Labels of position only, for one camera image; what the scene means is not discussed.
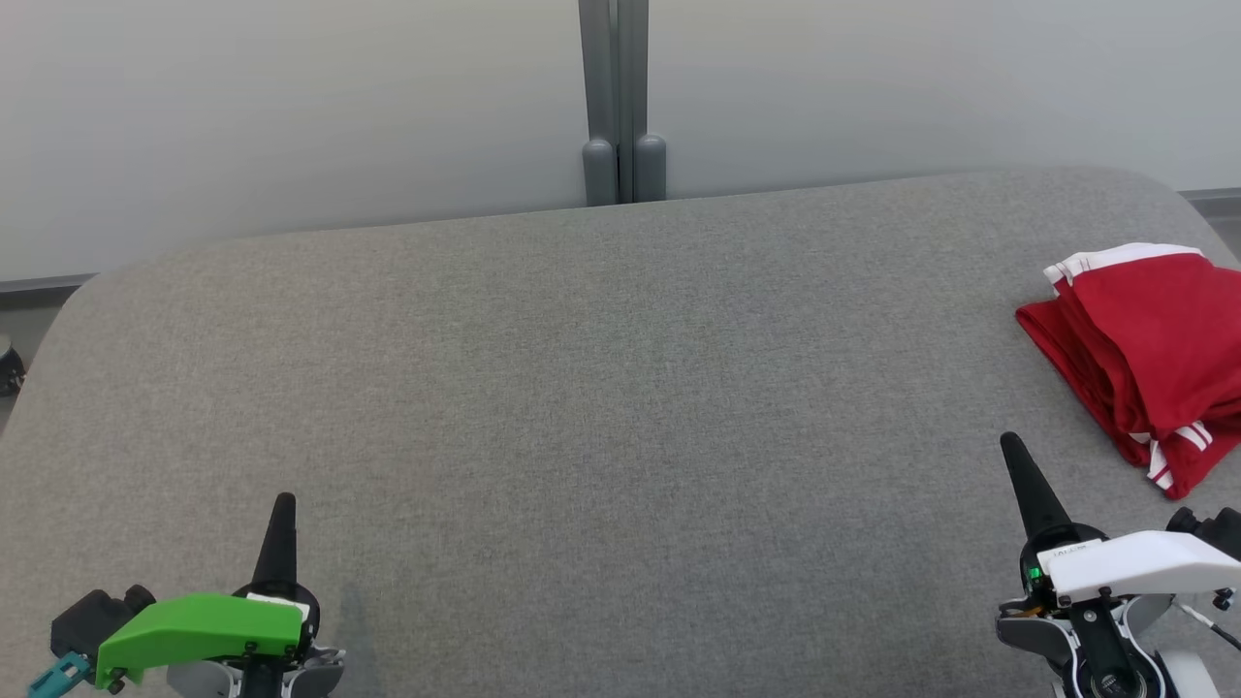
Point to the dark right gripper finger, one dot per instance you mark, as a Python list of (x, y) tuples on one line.
[(1035, 504)]

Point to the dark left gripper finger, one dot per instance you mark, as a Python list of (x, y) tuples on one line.
[(279, 553)]

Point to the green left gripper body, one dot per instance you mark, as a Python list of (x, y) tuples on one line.
[(204, 630)]

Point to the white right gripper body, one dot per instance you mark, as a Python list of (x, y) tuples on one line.
[(1134, 567)]

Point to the red white basketball jersey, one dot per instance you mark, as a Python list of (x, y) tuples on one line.
[(1115, 258)]

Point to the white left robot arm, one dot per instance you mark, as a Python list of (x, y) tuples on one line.
[(213, 681)]

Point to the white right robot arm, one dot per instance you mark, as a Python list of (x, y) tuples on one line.
[(1105, 659)]

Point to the black round object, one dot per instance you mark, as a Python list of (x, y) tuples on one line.
[(10, 366)]

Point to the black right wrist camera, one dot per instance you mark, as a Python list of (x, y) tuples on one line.
[(1212, 531)]

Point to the grey partition base rail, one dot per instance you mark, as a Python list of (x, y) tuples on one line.
[(39, 283), (1217, 195)]

